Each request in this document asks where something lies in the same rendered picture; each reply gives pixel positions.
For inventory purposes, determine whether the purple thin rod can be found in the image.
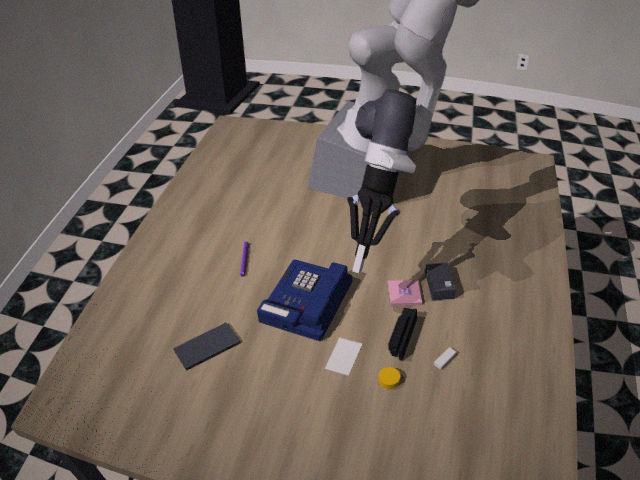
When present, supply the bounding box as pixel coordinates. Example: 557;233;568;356
240;241;248;276

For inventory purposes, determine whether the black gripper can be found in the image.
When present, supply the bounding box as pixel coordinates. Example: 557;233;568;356
347;165;400;273

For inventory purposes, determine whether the yellow short cylinder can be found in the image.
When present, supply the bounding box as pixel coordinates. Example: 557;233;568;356
378;367;400;389

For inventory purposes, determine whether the pink sticky note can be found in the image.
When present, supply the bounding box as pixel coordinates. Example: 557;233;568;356
388;280;422;306

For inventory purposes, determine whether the dark blue telephone handset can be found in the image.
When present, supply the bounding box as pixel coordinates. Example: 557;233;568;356
302;262;347;326

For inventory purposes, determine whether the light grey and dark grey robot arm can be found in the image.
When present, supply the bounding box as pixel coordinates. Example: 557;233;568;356
337;0;479;174

